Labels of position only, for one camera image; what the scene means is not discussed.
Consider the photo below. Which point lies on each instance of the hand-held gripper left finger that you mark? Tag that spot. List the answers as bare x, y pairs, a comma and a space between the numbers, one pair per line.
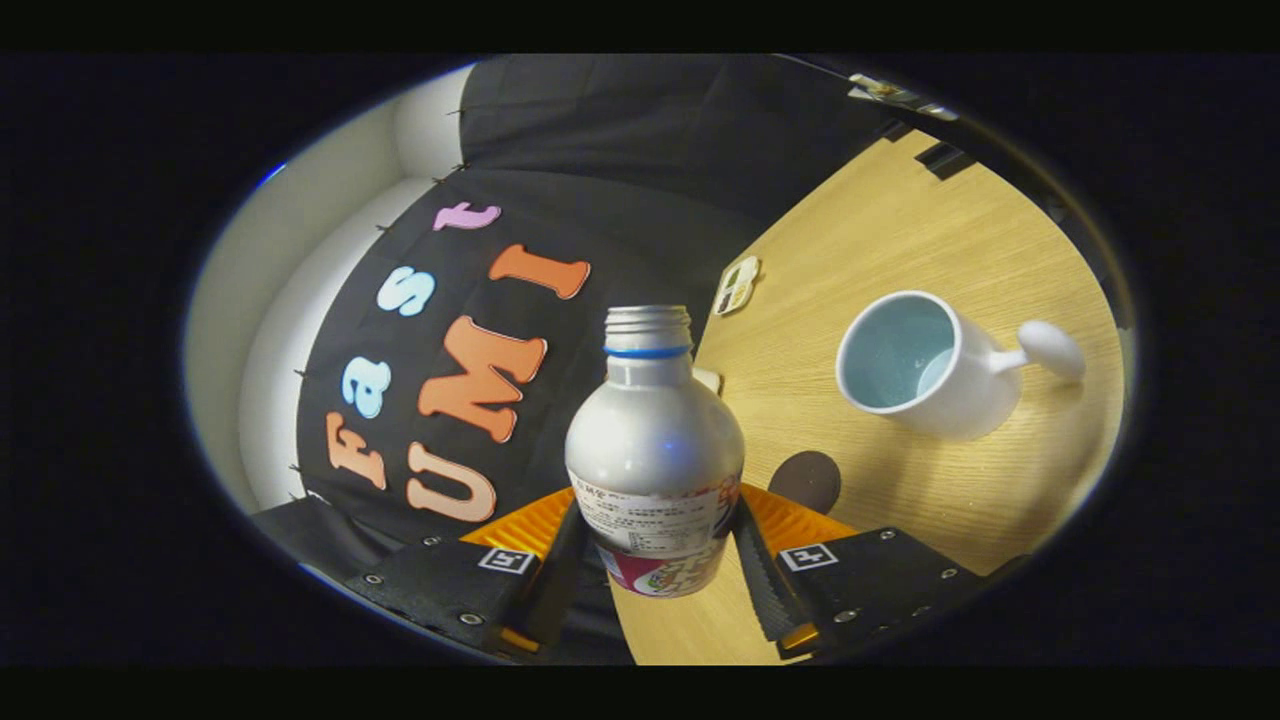
450, 590

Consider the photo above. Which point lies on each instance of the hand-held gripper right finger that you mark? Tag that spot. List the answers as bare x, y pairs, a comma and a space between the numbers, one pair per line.
880, 585

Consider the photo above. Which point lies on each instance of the dark round coaster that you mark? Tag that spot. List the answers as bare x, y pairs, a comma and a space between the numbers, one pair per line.
805, 482

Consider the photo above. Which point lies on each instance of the white cup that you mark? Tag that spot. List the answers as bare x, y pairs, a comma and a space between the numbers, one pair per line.
960, 390

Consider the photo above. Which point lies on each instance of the silver juice bottle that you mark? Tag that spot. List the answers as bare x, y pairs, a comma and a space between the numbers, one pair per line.
655, 450

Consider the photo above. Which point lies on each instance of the white compartment tray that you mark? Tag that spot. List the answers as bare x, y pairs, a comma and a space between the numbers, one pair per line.
737, 286

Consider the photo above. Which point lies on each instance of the wooden table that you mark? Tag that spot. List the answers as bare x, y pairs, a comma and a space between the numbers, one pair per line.
900, 230

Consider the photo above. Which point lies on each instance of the black table clamp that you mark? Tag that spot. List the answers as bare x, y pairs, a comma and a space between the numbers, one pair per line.
945, 160

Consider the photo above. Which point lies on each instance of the black backdrop cloth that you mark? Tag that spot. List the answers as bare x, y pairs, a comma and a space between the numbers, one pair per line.
650, 150

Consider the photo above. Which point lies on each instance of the white and grey clamp mount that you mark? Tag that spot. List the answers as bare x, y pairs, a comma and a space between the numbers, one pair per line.
900, 95

